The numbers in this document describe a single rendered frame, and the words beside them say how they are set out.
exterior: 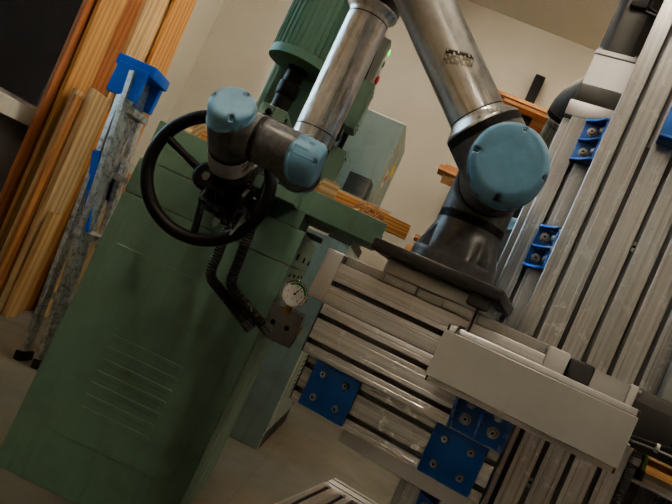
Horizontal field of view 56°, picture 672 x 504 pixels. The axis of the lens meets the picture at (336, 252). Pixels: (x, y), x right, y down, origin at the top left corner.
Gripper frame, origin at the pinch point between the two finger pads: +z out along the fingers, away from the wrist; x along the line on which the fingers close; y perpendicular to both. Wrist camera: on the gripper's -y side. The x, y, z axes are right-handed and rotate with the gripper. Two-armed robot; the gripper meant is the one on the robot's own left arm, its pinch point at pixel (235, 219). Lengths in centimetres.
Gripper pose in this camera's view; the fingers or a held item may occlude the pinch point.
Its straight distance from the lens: 127.0
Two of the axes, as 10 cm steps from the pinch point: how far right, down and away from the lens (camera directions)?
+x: 8.9, 4.4, -1.0
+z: -1.5, 5.0, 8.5
